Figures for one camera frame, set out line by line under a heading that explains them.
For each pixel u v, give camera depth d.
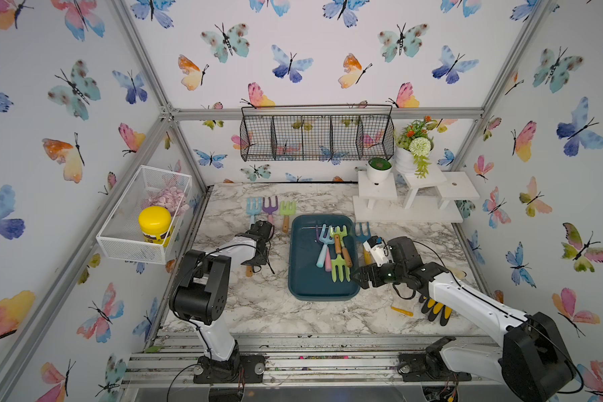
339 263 0.95
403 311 0.84
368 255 0.76
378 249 0.77
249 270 0.91
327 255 0.95
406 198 1.10
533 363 0.40
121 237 0.58
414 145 0.82
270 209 1.14
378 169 0.96
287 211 1.13
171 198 0.69
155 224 0.64
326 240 1.01
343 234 1.04
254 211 1.14
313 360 0.77
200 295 0.48
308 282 0.93
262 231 0.80
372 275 0.73
